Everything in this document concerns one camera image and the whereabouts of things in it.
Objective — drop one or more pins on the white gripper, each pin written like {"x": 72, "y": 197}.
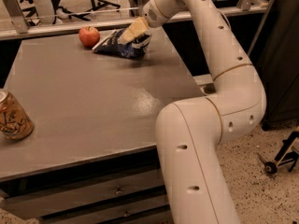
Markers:
{"x": 150, "y": 13}

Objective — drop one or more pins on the dark cabinet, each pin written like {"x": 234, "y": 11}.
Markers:
{"x": 275, "y": 53}

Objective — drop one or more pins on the grey metal box beam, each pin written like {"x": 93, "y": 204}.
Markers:
{"x": 205, "y": 84}

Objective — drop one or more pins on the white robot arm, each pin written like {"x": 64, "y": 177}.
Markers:
{"x": 188, "y": 131}

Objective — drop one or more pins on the tea drink can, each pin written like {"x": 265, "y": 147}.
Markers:
{"x": 15, "y": 124}

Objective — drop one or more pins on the grey drawer cabinet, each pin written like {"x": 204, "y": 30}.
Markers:
{"x": 91, "y": 158}

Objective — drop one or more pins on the blue chip bag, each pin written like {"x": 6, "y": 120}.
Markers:
{"x": 111, "y": 45}

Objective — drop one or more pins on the black wheeled cart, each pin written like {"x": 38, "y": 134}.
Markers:
{"x": 288, "y": 154}

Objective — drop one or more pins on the red apple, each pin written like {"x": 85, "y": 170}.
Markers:
{"x": 89, "y": 36}

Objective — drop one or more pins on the metal railing frame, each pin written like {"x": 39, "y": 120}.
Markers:
{"x": 19, "y": 18}

